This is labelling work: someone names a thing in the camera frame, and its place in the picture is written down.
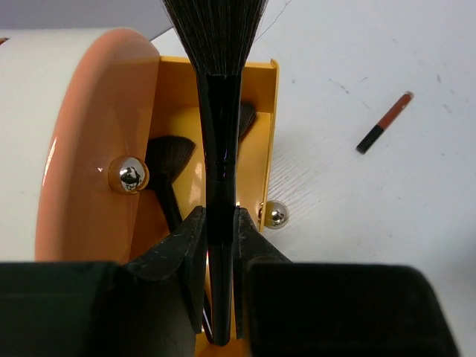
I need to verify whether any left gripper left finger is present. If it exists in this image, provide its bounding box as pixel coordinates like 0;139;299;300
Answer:
1;206;206;356

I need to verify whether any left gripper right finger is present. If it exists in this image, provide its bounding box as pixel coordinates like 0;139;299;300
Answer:
234;208;460;356

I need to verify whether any black fan makeup brush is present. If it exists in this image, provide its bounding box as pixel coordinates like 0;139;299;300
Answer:
145;135;196;234

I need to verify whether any yellow drawer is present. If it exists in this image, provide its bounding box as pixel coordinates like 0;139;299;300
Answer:
128;55;291;357

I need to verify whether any black small makeup brush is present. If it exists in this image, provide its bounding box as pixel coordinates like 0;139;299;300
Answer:
238;101;257;143

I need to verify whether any black round-head makeup brush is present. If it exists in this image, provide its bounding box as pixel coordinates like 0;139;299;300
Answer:
164;0;267;347

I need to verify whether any brown lip gloss right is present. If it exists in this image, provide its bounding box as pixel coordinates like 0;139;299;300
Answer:
356;91;414;155

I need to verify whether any white cylindrical drawer organizer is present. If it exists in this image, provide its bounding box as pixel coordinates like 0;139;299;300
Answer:
1;29;147;261

